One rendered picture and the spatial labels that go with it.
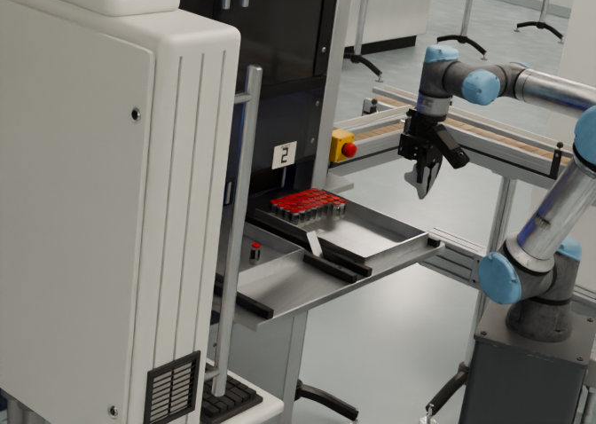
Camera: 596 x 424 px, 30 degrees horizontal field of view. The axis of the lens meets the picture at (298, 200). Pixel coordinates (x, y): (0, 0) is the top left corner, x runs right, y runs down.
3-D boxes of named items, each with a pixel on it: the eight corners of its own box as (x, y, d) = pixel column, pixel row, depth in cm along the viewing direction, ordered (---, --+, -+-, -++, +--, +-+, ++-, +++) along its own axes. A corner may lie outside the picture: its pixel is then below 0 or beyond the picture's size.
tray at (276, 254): (117, 237, 254) (118, 223, 253) (197, 213, 273) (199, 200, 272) (224, 292, 235) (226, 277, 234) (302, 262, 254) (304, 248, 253)
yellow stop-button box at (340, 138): (314, 155, 301) (317, 129, 299) (331, 151, 307) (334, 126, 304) (336, 163, 297) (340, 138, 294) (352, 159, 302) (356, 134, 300)
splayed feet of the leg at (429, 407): (412, 422, 362) (419, 385, 357) (490, 373, 399) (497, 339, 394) (433, 433, 358) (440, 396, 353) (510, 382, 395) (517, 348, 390)
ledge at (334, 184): (286, 181, 308) (286, 175, 307) (315, 173, 318) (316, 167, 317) (325, 197, 300) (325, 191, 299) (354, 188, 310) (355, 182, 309)
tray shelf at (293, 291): (99, 250, 251) (100, 242, 250) (298, 190, 303) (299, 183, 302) (256, 333, 224) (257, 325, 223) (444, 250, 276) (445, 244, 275)
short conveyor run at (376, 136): (296, 193, 305) (303, 139, 300) (254, 176, 314) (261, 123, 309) (434, 151, 356) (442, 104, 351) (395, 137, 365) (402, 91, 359)
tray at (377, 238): (254, 222, 273) (255, 208, 272) (320, 200, 292) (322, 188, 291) (363, 271, 254) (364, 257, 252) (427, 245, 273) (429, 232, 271)
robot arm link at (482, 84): (514, 71, 246) (478, 58, 254) (481, 74, 239) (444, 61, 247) (508, 105, 249) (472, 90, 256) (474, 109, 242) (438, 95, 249)
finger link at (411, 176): (404, 192, 267) (411, 156, 263) (425, 200, 263) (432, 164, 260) (397, 195, 264) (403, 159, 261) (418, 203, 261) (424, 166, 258)
